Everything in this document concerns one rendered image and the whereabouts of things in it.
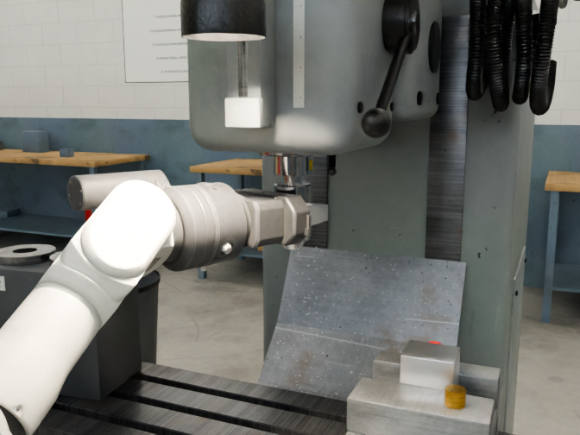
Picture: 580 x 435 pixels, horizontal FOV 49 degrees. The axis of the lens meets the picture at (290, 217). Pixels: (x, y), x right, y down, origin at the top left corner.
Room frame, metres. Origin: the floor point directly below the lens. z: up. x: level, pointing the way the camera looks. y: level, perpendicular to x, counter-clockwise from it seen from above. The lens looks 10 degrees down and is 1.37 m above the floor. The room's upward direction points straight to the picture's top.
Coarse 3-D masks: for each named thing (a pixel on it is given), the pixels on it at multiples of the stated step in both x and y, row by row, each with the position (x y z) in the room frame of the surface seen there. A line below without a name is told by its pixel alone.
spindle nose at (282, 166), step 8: (280, 160) 0.74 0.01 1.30; (288, 160) 0.74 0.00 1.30; (296, 160) 0.74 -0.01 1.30; (304, 160) 0.74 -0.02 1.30; (312, 160) 0.76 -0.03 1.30; (280, 168) 0.74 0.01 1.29; (288, 168) 0.74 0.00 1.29; (296, 168) 0.74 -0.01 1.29; (304, 168) 0.74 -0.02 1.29; (312, 168) 0.76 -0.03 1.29
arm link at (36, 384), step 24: (48, 288) 0.50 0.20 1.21; (24, 312) 0.48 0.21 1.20; (48, 312) 0.48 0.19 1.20; (72, 312) 0.49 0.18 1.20; (0, 336) 0.46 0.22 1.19; (24, 336) 0.46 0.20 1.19; (48, 336) 0.47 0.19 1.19; (72, 336) 0.48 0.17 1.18; (0, 360) 0.44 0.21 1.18; (24, 360) 0.44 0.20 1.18; (48, 360) 0.46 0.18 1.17; (72, 360) 0.48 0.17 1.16; (0, 384) 0.42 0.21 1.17; (24, 384) 0.43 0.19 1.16; (48, 384) 0.45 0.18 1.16; (0, 408) 0.42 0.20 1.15; (24, 408) 0.42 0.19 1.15; (48, 408) 0.45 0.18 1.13; (24, 432) 0.43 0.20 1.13
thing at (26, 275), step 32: (0, 256) 0.91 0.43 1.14; (32, 256) 0.92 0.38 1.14; (0, 288) 0.89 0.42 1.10; (32, 288) 0.88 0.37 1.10; (0, 320) 0.90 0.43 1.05; (128, 320) 0.93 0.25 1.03; (96, 352) 0.85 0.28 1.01; (128, 352) 0.92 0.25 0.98; (64, 384) 0.87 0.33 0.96; (96, 384) 0.85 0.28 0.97
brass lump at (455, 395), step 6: (444, 390) 0.63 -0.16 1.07; (450, 390) 0.62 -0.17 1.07; (456, 390) 0.62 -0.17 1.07; (462, 390) 0.62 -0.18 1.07; (444, 396) 0.62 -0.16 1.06; (450, 396) 0.62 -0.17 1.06; (456, 396) 0.61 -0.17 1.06; (462, 396) 0.62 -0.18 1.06; (444, 402) 0.62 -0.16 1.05; (450, 402) 0.62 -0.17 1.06; (456, 402) 0.61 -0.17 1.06; (462, 402) 0.62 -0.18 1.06; (456, 408) 0.61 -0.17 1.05
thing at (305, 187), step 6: (276, 186) 0.75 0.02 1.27; (282, 186) 0.74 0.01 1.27; (288, 186) 0.74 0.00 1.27; (294, 186) 0.74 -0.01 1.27; (300, 186) 0.74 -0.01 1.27; (306, 186) 0.74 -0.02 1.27; (282, 192) 0.74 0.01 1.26; (288, 192) 0.74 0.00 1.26; (294, 192) 0.74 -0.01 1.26; (300, 192) 0.74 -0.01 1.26; (306, 192) 0.74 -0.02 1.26
